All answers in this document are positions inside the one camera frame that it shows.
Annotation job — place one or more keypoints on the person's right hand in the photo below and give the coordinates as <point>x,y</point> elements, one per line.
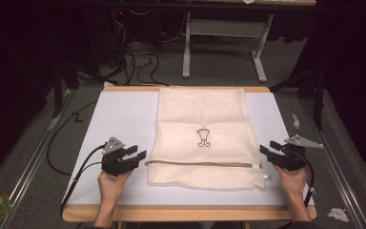
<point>292,183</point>

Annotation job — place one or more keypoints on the large crumpled white paper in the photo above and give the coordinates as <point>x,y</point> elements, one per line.
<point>338,214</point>

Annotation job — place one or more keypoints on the metal floor rail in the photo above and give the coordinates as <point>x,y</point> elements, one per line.
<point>35,159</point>
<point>333,165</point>

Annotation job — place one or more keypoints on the black metal stand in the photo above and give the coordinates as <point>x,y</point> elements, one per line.
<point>319,95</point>
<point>58,86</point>

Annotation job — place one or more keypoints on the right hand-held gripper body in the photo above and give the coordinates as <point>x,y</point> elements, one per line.
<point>290,157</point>

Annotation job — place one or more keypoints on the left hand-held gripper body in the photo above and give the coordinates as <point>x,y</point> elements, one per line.
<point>116,160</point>

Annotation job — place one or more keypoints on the small white plug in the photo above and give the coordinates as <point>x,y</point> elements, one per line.
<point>108,84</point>

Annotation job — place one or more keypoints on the cream mesh laundry bag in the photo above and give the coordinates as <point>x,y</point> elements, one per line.
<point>205,117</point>

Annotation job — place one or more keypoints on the white desk frame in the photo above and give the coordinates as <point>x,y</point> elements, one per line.
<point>225,28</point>

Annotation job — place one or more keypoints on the person's left hand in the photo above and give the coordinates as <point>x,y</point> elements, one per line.
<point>112,187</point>

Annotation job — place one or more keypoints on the small crumpled white paper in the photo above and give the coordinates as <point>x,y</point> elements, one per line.
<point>295,120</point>

